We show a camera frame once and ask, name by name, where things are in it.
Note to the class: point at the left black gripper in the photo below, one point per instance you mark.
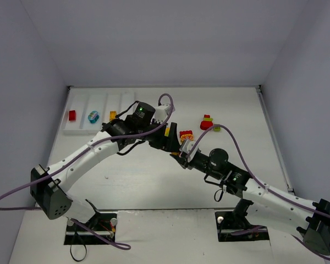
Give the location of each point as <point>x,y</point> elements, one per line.
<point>165,138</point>

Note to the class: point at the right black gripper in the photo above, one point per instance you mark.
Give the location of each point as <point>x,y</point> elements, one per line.
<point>192,164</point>

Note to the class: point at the green square lego brick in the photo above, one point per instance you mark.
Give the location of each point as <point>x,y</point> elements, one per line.
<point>217,129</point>

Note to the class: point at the yellow lego plate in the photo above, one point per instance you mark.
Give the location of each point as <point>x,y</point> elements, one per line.
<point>112,115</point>

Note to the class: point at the blue printed round lego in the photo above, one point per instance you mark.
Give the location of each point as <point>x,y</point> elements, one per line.
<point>93,117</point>

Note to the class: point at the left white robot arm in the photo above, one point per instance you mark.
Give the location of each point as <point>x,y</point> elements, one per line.
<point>50,186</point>

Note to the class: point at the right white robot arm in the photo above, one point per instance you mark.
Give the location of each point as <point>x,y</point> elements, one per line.
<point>263,205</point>

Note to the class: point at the red long lego brick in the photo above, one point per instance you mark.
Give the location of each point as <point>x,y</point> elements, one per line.
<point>185,132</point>

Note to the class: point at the red rounded lego brick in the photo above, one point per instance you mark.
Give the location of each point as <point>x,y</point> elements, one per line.
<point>204,125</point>

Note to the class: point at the white divided sorting tray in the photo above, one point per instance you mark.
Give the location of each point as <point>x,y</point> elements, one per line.
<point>87,110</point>

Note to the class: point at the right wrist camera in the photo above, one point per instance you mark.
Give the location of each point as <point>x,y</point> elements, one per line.
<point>188,150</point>

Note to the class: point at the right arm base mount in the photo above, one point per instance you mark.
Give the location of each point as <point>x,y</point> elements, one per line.
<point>233,226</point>

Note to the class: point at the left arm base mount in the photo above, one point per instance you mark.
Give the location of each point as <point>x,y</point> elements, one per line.
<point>105,227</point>

